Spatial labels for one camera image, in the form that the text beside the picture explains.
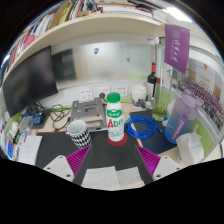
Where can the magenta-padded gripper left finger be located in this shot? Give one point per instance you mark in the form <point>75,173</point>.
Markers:
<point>78,159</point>

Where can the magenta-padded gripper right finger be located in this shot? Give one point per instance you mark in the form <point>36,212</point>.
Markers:
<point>148,160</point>

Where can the white drink bottle green cap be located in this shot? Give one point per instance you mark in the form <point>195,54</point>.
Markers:
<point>115,123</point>

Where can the purple water bottle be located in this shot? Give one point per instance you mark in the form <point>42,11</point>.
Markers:
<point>181,120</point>

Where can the dark blue desk pad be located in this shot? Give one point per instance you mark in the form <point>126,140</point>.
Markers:
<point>155,143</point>

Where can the black white checkered mug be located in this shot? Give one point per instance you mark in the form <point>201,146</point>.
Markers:
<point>80,135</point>

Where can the folded white tissue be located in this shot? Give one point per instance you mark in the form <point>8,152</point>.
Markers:
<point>100,178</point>

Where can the black desk mat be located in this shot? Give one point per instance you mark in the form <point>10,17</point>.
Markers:
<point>110,156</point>

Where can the flat round red coaster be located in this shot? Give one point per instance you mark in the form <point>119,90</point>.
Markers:
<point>116,143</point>

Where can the crumpled white tissue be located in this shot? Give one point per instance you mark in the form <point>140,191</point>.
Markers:
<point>190,146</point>

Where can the grey metal laptop stand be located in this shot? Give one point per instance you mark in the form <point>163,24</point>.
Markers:
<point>88,113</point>

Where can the tall glass yellow liquid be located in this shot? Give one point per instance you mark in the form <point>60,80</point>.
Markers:
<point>160,113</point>

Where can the white printed paper sheet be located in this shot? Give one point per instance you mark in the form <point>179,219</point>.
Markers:
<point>30,150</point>

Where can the white ceramic jar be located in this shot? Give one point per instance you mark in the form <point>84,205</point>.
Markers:
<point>139,94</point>

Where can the dark wine bottle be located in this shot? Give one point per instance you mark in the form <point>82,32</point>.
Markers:
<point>151,83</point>

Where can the group photo poster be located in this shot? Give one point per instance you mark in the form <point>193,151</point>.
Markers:
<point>206,93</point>

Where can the black computer monitor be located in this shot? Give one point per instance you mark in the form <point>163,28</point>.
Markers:
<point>30,80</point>

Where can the purple pennant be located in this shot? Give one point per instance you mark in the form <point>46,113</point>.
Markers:
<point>176,46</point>

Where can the beige shelf with books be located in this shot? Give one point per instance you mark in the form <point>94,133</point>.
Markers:
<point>93,25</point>

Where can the white wall power outlets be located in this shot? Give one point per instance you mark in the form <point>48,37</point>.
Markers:
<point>86,94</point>

